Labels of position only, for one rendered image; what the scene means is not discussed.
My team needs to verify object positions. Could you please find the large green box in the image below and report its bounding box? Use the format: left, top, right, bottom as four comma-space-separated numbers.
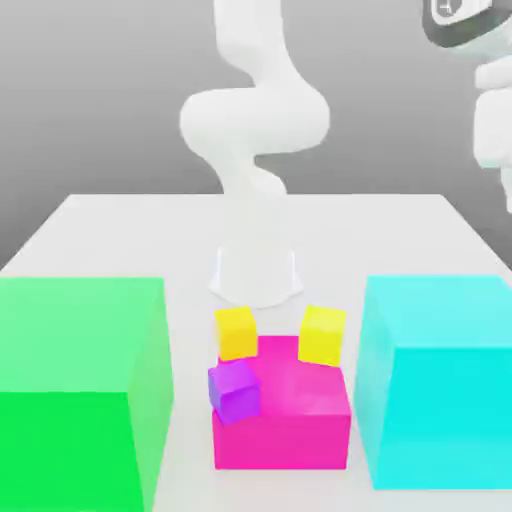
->
0, 276, 175, 512

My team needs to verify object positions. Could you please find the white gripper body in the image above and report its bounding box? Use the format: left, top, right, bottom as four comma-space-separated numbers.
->
472, 85, 512, 170

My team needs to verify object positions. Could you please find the small purple cube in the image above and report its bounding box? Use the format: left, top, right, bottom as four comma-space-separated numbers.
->
207, 357, 262, 426

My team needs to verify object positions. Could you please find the large cyan box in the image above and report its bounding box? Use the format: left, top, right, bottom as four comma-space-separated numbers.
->
353, 274, 512, 492

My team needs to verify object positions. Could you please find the large magenta box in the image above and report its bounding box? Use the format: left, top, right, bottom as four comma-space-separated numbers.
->
211, 334, 353, 472

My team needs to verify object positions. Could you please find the small amber yellow cube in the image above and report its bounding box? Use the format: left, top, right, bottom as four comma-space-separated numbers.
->
214, 306, 259, 362

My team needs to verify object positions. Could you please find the small lemon yellow cube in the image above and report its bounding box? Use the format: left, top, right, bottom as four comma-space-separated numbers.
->
297, 305, 348, 368

